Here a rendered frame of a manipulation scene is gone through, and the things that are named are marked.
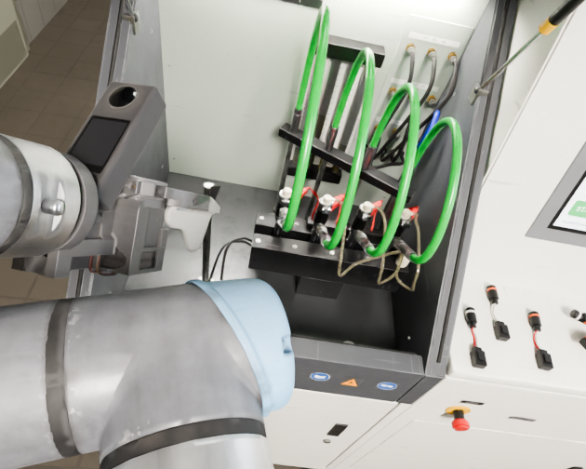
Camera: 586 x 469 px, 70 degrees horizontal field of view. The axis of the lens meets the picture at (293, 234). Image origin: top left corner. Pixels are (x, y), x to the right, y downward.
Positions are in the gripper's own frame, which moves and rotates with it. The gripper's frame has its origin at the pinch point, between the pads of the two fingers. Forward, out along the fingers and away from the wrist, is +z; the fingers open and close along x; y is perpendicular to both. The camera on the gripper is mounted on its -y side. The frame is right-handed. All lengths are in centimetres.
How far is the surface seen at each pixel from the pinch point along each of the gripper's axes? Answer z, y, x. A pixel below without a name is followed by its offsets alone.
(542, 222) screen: 46, -7, 52
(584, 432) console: 65, 37, 75
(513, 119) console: 33, -23, 40
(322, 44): 10.7, -23.2, 10.5
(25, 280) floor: 105, 45, -120
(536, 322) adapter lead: 49, 12, 55
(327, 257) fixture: 43.5, 6.8, 12.2
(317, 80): 9.3, -17.9, 11.1
